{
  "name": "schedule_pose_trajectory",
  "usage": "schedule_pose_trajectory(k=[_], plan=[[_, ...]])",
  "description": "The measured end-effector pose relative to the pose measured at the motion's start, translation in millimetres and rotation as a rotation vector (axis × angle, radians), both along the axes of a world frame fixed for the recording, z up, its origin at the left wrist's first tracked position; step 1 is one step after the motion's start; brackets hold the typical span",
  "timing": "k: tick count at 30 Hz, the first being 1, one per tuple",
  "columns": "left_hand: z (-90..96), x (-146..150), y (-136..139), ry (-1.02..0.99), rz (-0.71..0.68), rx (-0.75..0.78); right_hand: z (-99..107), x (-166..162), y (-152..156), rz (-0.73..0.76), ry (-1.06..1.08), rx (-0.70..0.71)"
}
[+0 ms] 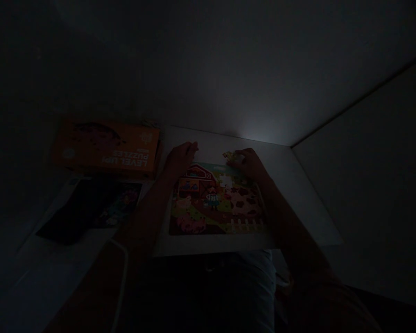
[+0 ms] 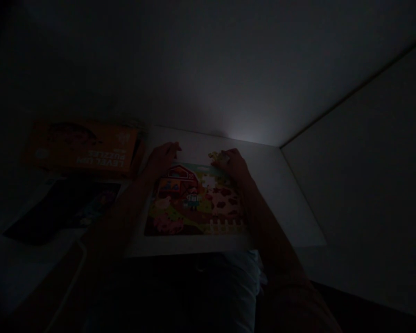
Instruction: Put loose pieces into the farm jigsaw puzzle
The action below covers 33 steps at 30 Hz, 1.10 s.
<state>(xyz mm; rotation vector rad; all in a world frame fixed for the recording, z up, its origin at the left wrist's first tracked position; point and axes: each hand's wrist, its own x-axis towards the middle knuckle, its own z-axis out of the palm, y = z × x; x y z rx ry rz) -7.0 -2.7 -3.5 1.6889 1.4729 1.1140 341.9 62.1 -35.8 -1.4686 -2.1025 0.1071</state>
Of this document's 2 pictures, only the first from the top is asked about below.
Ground person's right hand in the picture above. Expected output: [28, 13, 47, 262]
[227, 148, 266, 181]

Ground person's left hand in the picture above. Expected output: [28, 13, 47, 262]
[163, 141, 199, 178]

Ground person's left fingers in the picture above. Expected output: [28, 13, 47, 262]
[178, 141, 199, 157]

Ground person's right fingers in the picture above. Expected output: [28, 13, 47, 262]
[227, 148, 254, 170]

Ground farm scene jigsaw puzzle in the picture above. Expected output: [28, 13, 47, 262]
[169, 160, 268, 236]

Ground orange puzzle box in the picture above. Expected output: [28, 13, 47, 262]
[51, 118, 161, 180]

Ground dark picture puzzle board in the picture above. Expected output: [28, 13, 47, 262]
[36, 176, 143, 246]

